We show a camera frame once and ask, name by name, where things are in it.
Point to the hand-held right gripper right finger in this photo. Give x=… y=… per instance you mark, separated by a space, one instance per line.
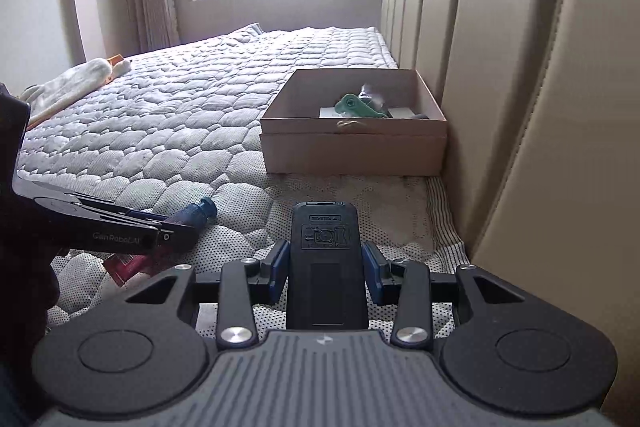
x=371 y=272

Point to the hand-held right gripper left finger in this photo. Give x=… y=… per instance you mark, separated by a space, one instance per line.
x=281 y=272

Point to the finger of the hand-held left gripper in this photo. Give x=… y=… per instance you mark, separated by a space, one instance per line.
x=100 y=203
x=115 y=237

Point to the black remote control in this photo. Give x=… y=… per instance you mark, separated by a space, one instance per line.
x=327 y=267

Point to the blue capped bottle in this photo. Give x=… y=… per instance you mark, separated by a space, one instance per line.
x=197 y=212

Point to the pale cardboard box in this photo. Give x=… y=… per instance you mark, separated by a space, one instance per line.
x=350 y=147

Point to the green plastic clip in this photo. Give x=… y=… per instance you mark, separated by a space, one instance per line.
x=357 y=107

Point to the red packet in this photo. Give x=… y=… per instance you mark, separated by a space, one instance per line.
x=125 y=267

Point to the white fluffy towel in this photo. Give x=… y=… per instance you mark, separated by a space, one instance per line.
x=70 y=89

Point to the grey quilted mattress pad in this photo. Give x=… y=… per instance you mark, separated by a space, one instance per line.
x=200 y=117

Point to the white and orange plush toy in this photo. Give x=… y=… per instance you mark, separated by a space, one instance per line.
x=120 y=67

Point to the blue item in plastic bag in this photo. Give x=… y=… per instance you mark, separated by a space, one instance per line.
x=372 y=92

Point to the beige padded headboard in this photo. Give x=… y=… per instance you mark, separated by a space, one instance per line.
x=525 y=82

